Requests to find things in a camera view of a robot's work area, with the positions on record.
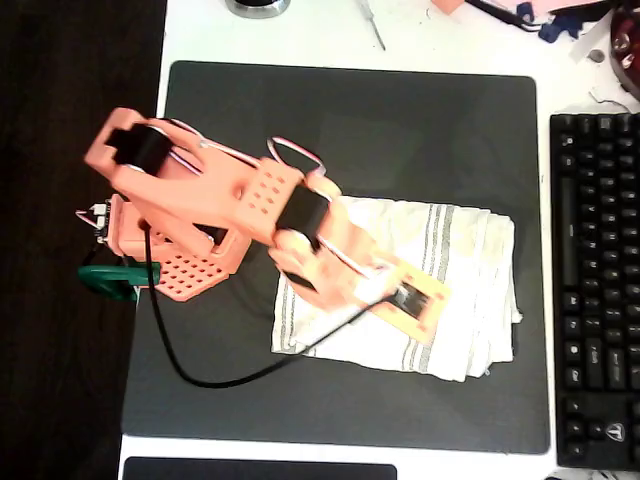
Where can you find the orange block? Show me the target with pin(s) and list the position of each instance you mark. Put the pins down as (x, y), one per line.
(446, 6)

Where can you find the black desk mat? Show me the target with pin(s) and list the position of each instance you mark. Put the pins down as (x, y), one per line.
(350, 125)

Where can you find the blue plastic object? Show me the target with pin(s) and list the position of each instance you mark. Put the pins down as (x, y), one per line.
(555, 27)

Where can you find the small screwdriver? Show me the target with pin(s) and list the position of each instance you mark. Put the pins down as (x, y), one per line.
(372, 25)

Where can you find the green table clamp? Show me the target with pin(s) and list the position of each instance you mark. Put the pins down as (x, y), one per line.
(110, 280)

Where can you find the black flat slab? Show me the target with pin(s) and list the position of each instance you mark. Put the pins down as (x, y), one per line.
(260, 471)

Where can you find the orange printed robot arm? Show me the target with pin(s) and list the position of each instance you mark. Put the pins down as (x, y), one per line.
(200, 200)

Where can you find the grey coin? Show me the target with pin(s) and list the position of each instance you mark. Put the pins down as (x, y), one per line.
(595, 55)

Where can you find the orange camera mount frame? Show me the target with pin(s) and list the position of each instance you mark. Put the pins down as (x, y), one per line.
(435, 295)

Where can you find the black pen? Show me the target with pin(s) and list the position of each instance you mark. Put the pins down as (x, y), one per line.
(500, 15)

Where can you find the round metal object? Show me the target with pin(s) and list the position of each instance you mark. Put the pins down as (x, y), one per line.
(257, 9)

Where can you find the small controller board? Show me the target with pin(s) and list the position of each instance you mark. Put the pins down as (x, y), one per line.
(99, 220)

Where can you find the dark red bowl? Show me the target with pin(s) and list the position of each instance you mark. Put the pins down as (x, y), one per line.
(627, 45)

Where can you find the black keyboard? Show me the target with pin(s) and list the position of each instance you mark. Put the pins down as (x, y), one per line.
(600, 300)

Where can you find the white striped towel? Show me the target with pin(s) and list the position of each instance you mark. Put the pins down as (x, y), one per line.
(465, 300)

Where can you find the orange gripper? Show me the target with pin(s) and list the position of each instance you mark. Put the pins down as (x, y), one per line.
(299, 283)

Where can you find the pink paper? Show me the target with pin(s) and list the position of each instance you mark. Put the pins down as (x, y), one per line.
(555, 4)

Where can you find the white paper strip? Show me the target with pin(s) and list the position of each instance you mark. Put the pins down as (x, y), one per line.
(592, 37)

